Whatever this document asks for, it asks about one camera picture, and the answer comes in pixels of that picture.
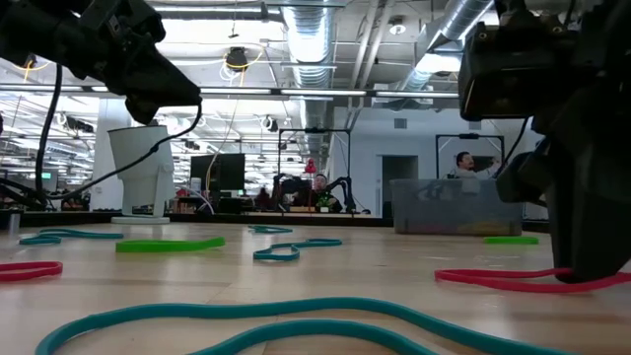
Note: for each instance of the black ceiling camera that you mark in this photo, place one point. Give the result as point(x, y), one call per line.
point(237, 59)

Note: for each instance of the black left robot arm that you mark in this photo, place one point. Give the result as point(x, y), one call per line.
point(24, 24)

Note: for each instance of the black monitor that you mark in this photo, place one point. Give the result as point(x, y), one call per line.
point(222, 172)

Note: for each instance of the white cup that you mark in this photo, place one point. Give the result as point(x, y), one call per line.
point(195, 185)

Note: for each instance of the green rubber band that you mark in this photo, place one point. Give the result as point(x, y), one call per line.
point(510, 240)
point(167, 245)

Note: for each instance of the white cylindrical lamp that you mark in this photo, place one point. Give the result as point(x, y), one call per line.
point(143, 163)

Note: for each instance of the long linear ceiling light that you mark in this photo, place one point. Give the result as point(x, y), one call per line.
point(320, 92)

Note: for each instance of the red hanging object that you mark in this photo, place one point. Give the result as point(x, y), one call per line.
point(310, 166)

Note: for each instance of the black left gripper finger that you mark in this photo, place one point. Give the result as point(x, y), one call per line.
point(162, 84)
point(143, 111)

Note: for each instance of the teal rubber band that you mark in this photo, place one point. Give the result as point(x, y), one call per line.
point(320, 242)
point(197, 310)
point(271, 230)
point(39, 241)

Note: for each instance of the black aluminium table frame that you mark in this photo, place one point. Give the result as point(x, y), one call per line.
point(222, 218)

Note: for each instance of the person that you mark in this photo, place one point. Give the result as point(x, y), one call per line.
point(466, 165)
point(320, 185)

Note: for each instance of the grey plastic bin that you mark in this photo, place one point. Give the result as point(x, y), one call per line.
point(443, 207)

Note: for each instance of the silver ventilation duct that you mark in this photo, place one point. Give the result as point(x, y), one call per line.
point(458, 24)
point(310, 39)

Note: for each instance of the black background robot arm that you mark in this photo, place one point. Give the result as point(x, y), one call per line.
point(345, 185)

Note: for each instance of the black gantry frame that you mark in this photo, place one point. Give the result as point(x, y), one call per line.
point(315, 130)
point(468, 136)

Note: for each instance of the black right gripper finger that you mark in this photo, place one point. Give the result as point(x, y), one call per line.
point(522, 180)
point(591, 197)

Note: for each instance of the red rubber band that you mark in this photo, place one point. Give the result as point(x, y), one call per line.
point(443, 274)
point(54, 268)

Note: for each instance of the small green plant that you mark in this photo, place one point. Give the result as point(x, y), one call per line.
point(324, 201)

